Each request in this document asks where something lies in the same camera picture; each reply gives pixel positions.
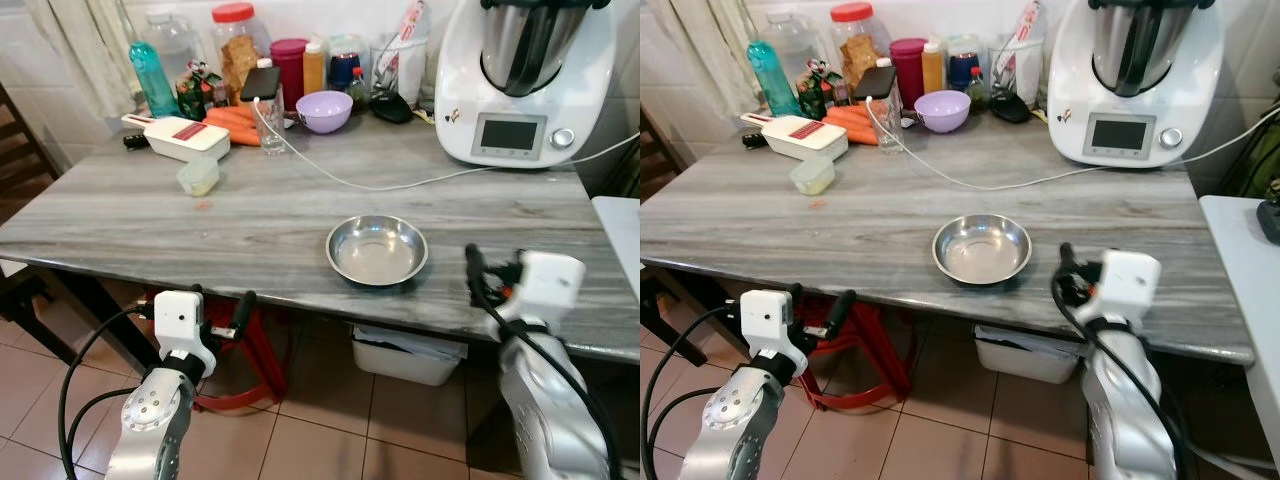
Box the jar with blue label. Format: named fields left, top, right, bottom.
left=946, top=34, right=986, bottom=91
left=328, top=35, right=366, bottom=91

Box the teal plastic bottle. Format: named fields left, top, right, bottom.
left=746, top=40, right=798, bottom=118
left=128, top=40, right=179, bottom=119

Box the shallow stainless steel bowl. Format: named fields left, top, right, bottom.
left=326, top=214, right=430, bottom=288
left=932, top=213, right=1033, bottom=286

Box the red plastic stool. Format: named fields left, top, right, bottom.
left=790, top=293, right=916, bottom=413
left=148, top=288, right=293, bottom=413

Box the magenta plastic container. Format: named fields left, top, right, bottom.
left=270, top=38, right=309, bottom=109
left=889, top=38, right=929, bottom=109

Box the jar with red lid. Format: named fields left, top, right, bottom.
left=211, top=2, right=263, bottom=101
left=830, top=2, right=881, bottom=96

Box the orange sauce bottle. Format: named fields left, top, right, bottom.
left=921, top=37, right=946, bottom=96
left=303, top=38, right=327, bottom=96

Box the white bag with red print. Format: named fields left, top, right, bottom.
left=370, top=0, right=433, bottom=106
left=988, top=0, right=1051, bottom=106

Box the clear drinking glass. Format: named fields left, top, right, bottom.
left=868, top=85, right=903, bottom=153
left=253, top=85, right=287, bottom=154

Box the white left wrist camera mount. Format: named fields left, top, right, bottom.
left=740, top=290, right=803, bottom=383
left=152, top=290, right=217, bottom=373

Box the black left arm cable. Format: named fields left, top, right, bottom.
left=642, top=305, right=746, bottom=480
left=57, top=303, right=161, bottom=480

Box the white vegetable slicer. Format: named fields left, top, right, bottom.
left=122, top=113, right=231, bottom=162
left=740, top=113, right=849, bottom=161

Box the black rounded object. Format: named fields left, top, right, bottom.
left=990, top=92, right=1034, bottom=124
left=370, top=92, right=415, bottom=124

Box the clear plastic jar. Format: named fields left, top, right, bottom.
left=765, top=10, right=826, bottom=91
left=150, top=10, right=208, bottom=91

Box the white plastic bin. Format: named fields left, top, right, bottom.
left=975, top=323, right=1083, bottom=386
left=352, top=323, right=468, bottom=387

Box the black smartphone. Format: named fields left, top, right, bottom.
left=855, top=66, right=898, bottom=101
left=240, top=66, right=282, bottom=102

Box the white charging cable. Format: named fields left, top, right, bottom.
left=866, top=98, right=1280, bottom=192
left=253, top=98, right=641, bottom=192

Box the green snack bag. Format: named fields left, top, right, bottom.
left=795, top=62, right=846, bottom=121
left=176, top=62, right=229, bottom=121

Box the purple plastic bowl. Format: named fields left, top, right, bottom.
left=914, top=90, right=972, bottom=134
left=296, top=91, right=354, bottom=135

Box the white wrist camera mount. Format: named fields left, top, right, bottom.
left=740, top=290, right=803, bottom=383
left=152, top=290, right=217, bottom=373
left=495, top=251, right=587, bottom=329
left=1090, top=250, right=1163, bottom=331

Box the small translucent plastic container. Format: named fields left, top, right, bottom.
left=789, top=157, right=835, bottom=195
left=177, top=158, right=220, bottom=196

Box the pale curtain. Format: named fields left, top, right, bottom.
left=645, top=0, right=761, bottom=111
left=25, top=0, right=141, bottom=116

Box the white side table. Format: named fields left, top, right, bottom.
left=1198, top=195, right=1280, bottom=466

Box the dark wooden chair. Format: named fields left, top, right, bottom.
left=640, top=105, right=691, bottom=201
left=0, top=85, right=61, bottom=216

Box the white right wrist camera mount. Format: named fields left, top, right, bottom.
left=495, top=251, right=587, bottom=329
left=1090, top=250, right=1163, bottom=331

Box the white food processor with display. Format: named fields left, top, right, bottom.
left=434, top=0, right=601, bottom=169
left=1047, top=0, right=1225, bottom=169

